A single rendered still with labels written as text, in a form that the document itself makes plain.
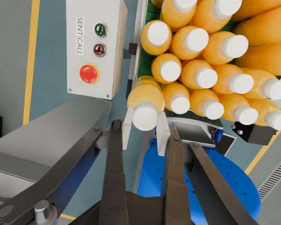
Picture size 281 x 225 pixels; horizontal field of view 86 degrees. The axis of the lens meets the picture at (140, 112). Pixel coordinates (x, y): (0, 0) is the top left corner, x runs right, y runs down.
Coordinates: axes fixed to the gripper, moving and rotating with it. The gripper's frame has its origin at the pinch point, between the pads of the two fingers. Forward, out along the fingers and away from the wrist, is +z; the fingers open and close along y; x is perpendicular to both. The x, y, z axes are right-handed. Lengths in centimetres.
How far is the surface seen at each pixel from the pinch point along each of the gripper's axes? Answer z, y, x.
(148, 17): 34.4, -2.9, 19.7
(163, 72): 13.2, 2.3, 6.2
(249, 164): 125, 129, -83
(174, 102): 13.2, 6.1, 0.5
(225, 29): 34.5, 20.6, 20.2
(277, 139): 125, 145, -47
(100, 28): 13.2, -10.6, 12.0
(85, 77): 13.2, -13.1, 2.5
